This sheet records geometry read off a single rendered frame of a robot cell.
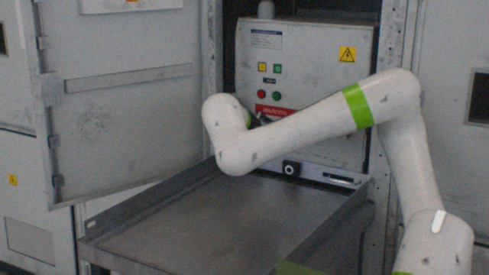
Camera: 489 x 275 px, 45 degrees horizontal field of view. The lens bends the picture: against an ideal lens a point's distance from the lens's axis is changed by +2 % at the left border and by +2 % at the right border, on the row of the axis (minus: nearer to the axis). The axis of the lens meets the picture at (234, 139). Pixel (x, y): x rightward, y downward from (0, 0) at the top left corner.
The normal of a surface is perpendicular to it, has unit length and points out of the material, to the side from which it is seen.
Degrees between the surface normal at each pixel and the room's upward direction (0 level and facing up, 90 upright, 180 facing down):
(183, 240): 0
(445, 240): 48
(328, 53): 90
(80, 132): 90
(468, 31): 90
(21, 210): 90
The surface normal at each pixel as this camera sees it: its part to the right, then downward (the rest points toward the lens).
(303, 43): -0.53, 0.26
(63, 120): 0.62, 0.25
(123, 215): 0.85, 0.17
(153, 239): 0.00, -0.95
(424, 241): -0.45, -0.55
